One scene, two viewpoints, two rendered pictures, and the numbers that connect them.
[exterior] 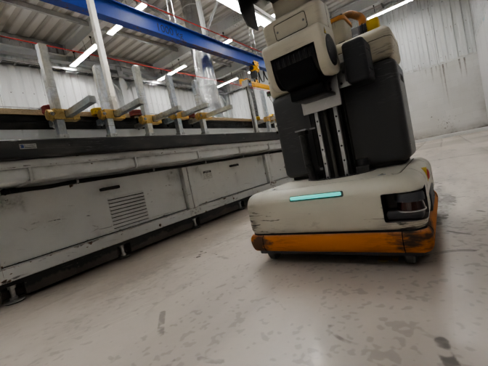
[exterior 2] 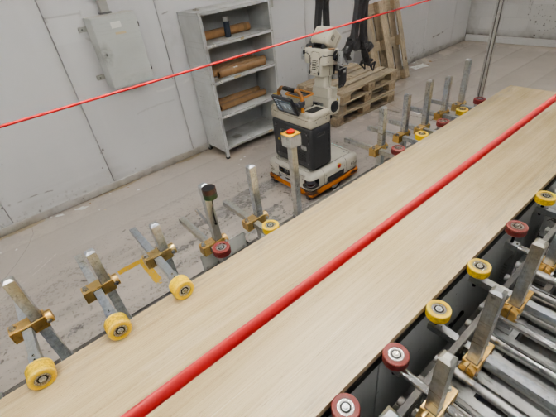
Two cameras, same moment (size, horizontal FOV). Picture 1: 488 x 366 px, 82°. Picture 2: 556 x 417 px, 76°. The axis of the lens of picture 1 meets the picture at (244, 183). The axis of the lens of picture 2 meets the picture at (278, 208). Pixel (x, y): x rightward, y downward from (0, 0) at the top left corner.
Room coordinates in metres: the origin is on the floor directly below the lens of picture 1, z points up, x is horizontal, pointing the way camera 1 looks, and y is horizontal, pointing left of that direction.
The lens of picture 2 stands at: (4.35, 0.18, 1.94)
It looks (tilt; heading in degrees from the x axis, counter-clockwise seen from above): 35 degrees down; 198
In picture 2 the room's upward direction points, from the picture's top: 8 degrees counter-clockwise
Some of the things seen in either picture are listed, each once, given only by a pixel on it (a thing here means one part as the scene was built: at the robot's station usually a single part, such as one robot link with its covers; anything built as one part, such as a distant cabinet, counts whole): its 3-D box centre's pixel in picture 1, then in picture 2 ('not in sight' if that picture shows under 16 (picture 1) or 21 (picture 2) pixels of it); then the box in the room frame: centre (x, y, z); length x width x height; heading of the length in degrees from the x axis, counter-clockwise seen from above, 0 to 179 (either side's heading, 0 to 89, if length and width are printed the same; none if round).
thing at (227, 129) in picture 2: not in sight; (237, 80); (0.34, -1.43, 0.78); 0.90 x 0.45 x 1.55; 144
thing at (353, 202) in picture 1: (346, 201); (313, 165); (1.21, -0.42, 0.16); 0.67 x 0.64 x 0.25; 144
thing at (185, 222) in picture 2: not in sight; (202, 237); (3.16, -0.62, 0.84); 0.43 x 0.03 x 0.04; 54
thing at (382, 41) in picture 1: (335, 104); (303, 128); (1.28, -0.47, 0.59); 0.55 x 0.34 x 0.83; 54
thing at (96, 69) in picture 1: (106, 109); (443, 108); (1.56, 0.66, 0.86); 0.04 x 0.04 x 0.48; 54
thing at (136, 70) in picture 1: (143, 104); (425, 114); (1.76, 0.51, 0.90); 0.04 x 0.04 x 0.48; 54
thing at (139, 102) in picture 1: (118, 112); (434, 113); (1.57, 0.60, 0.83); 0.43 x 0.03 x 0.04; 54
